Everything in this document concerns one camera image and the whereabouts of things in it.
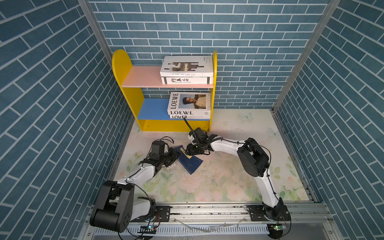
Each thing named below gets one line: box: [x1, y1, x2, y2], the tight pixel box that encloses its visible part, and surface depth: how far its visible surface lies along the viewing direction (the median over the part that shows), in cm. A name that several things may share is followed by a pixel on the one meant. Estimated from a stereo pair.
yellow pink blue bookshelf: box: [112, 49, 218, 132], surface depth 84 cm
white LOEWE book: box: [167, 92, 211, 115], surface depth 96 cm
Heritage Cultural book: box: [161, 76, 214, 85], surface depth 77 cm
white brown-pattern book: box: [159, 55, 214, 77], surface depth 77 cm
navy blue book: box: [173, 145, 204, 175], surface depth 93 cm
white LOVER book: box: [169, 114, 211, 120], surface depth 96 cm
